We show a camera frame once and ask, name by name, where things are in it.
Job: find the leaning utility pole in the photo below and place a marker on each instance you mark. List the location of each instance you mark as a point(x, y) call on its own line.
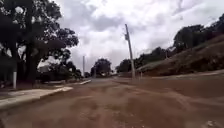
point(130, 53)

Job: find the thin pole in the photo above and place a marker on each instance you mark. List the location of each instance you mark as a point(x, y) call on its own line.
point(83, 65)

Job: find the dark bushes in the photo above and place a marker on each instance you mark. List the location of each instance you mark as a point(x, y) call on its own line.
point(60, 73)

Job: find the pale concrete pavement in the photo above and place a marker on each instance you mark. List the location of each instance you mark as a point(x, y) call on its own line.
point(26, 95)

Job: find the brown dirt road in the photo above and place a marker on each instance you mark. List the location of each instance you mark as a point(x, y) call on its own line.
point(113, 106)

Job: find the earth embankment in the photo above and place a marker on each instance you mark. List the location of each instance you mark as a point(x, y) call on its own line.
point(186, 61)

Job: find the distant dark tree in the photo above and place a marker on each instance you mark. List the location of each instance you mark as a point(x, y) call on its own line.
point(101, 66)

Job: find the white post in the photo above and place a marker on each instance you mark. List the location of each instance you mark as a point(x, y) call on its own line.
point(14, 80)

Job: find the large dark tree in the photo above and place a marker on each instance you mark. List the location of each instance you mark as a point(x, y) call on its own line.
point(30, 36)

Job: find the row of trees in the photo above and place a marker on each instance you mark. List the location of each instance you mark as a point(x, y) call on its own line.
point(186, 40)

